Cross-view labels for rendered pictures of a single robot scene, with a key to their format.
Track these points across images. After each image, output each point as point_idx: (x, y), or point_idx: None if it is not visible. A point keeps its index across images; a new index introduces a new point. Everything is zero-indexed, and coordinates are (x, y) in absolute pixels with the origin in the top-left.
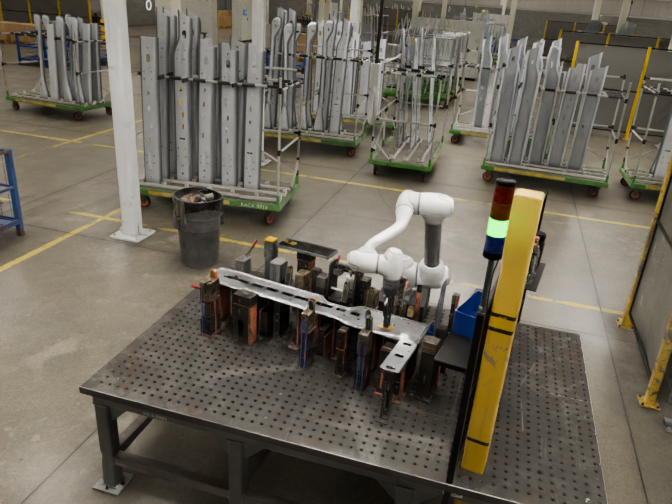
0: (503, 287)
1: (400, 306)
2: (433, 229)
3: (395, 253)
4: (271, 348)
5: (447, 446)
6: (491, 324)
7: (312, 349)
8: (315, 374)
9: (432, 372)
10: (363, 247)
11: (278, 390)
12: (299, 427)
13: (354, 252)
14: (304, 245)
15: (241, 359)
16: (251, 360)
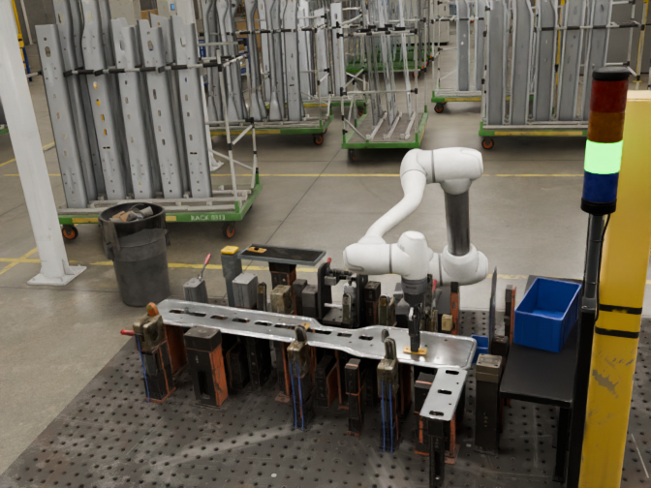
0: (615, 260)
1: (429, 317)
2: (457, 200)
3: (415, 238)
4: (251, 406)
5: None
6: (601, 324)
7: (311, 399)
8: (321, 436)
9: (496, 409)
10: (365, 237)
11: (269, 470)
12: None
13: (353, 247)
14: (277, 251)
15: (209, 429)
16: (224, 428)
